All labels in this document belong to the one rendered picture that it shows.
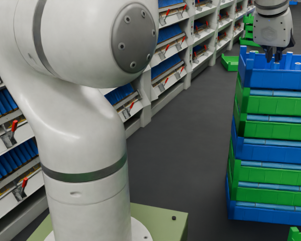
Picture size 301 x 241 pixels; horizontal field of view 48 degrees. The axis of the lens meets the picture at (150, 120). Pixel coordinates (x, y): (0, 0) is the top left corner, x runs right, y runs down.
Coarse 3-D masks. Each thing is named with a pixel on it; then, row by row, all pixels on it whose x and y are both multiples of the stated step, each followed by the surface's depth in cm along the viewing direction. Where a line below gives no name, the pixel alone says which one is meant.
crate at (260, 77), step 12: (240, 48) 111; (240, 60) 109; (252, 60) 94; (264, 60) 113; (300, 60) 111; (240, 72) 107; (252, 72) 95; (264, 72) 95; (276, 72) 94; (288, 72) 94; (300, 72) 93; (252, 84) 97; (264, 84) 96; (276, 84) 96; (288, 84) 95; (300, 84) 95
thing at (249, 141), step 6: (246, 138) 105; (252, 138) 105; (258, 138) 106; (258, 144) 106; (264, 144) 106; (270, 144) 104; (276, 144) 104; (282, 144) 104; (288, 144) 103; (294, 144) 103; (300, 144) 103
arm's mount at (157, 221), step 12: (132, 204) 67; (48, 216) 64; (132, 216) 64; (144, 216) 64; (156, 216) 64; (168, 216) 64; (180, 216) 64; (48, 228) 61; (156, 228) 61; (168, 228) 61; (180, 228) 61; (36, 240) 59; (156, 240) 58; (168, 240) 58; (180, 240) 58
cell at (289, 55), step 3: (288, 54) 107; (291, 54) 107; (288, 57) 108; (291, 57) 108; (285, 60) 109; (288, 60) 108; (285, 63) 109; (288, 63) 108; (285, 66) 109; (288, 66) 109; (285, 69) 110; (288, 69) 109
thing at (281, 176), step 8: (232, 144) 125; (232, 152) 117; (232, 160) 115; (240, 160) 107; (232, 168) 113; (240, 168) 108; (248, 168) 108; (256, 168) 107; (264, 168) 107; (272, 168) 107; (232, 176) 112; (240, 176) 110; (248, 176) 109; (256, 176) 109; (264, 176) 108; (272, 176) 108; (280, 176) 107; (288, 176) 107; (296, 176) 107; (288, 184) 108; (296, 184) 108
